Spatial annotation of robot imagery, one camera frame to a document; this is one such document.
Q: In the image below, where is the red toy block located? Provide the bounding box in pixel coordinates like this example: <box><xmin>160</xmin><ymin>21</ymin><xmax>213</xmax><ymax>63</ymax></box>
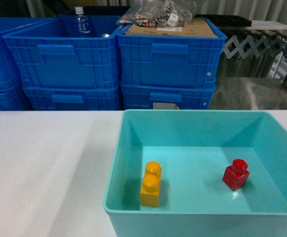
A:
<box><xmin>222</xmin><ymin>158</ymin><xmax>250</xmax><ymax>191</ymax></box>

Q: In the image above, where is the teal plastic box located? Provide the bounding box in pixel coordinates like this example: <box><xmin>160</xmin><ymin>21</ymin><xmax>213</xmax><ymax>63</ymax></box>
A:
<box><xmin>104</xmin><ymin>110</ymin><xmax>287</xmax><ymax>237</ymax></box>

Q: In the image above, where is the yellow toy block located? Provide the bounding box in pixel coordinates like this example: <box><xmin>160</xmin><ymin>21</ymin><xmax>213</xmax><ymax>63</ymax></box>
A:
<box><xmin>140</xmin><ymin>161</ymin><xmax>162</xmax><ymax>208</ymax></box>

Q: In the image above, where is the blue crate lower right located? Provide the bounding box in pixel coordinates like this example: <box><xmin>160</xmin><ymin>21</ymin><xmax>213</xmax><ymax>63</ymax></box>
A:
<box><xmin>121</xmin><ymin>84</ymin><xmax>216</xmax><ymax>110</ymax></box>

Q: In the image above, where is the blue crate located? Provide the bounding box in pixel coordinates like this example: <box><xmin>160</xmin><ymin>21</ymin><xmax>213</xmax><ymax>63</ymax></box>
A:
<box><xmin>0</xmin><ymin>17</ymin><xmax>48</xmax><ymax>92</ymax></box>
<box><xmin>0</xmin><ymin>85</ymin><xmax>33</xmax><ymax>111</ymax></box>
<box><xmin>3</xmin><ymin>15</ymin><xmax>121</xmax><ymax>89</ymax></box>
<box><xmin>22</xmin><ymin>86</ymin><xmax>121</xmax><ymax>111</ymax></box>
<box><xmin>121</xmin><ymin>84</ymin><xmax>216</xmax><ymax>110</ymax></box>
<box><xmin>118</xmin><ymin>18</ymin><xmax>227</xmax><ymax>89</ymax></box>

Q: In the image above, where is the blue crate upper right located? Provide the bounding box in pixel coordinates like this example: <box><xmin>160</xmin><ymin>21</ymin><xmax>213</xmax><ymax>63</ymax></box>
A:
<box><xmin>118</xmin><ymin>18</ymin><xmax>227</xmax><ymax>89</ymax></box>

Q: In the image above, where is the blue crate lower middle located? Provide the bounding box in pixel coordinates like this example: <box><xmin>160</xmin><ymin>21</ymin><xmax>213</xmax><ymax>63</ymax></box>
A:
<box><xmin>22</xmin><ymin>86</ymin><xmax>121</xmax><ymax>111</ymax></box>

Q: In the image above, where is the clear bag of parts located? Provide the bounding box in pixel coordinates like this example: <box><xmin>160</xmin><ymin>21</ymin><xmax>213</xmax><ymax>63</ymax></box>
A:
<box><xmin>117</xmin><ymin>0</ymin><xmax>199</xmax><ymax>28</ymax></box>

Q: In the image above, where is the brown cardboard sheet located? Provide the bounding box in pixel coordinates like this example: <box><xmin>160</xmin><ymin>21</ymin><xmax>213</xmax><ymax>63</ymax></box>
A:
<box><xmin>124</xmin><ymin>18</ymin><xmax>218</xmax><ymax>38</ymax></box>

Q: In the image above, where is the clear water bottle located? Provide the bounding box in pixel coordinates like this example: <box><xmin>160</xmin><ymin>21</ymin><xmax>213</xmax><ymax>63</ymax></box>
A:
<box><xmin>69</xmin><ymin>6</ymin><xmax>91</xmax><ymax>38</ymax></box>

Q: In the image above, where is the blue crate upper middle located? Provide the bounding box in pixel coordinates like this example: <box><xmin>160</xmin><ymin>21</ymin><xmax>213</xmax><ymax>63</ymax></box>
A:
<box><xmin>3</xmin><ymin>15</ymin><xmax>121</xmax><ymax>89</ymax></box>

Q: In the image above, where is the black tray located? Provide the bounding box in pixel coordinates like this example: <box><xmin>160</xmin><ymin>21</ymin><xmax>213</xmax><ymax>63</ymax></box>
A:
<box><xmin>195</xmin><ymin>14</ymin><xmax>252</xmax><ymax>27</ymax></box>

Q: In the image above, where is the blue crate lower left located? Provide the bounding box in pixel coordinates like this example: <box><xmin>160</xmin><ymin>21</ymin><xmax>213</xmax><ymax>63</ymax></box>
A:
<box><xmin>0</xmin><ymin>85</ymin><xmax>33</xmax><ymax>111</ymax></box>

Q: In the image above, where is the grey expandable conveyor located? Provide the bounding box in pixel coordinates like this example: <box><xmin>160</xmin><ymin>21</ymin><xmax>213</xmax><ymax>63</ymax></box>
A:
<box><xmin>222</xmin><ymin>34</ymin><xmax>287</xmax><ymax>59</ymax></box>

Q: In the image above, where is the blue crate upper left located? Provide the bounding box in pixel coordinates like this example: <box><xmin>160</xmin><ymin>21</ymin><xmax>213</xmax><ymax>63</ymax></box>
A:
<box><xmin>0</xmin><ymin>17</ymin><xmax>48</xmax><ymax>92</ymax></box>

